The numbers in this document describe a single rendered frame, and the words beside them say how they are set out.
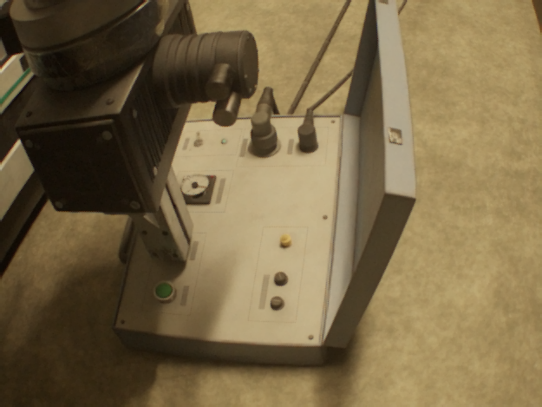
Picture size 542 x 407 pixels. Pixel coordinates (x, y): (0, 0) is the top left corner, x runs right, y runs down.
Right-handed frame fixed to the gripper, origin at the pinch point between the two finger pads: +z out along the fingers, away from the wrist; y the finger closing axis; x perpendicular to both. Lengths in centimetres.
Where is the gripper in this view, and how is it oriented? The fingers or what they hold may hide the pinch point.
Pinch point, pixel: (164, 225)
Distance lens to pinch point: 78.7
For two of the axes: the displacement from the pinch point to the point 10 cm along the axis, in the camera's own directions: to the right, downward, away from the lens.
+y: -1.2, 7.6, -6.4
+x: 9.8, 0.0, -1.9
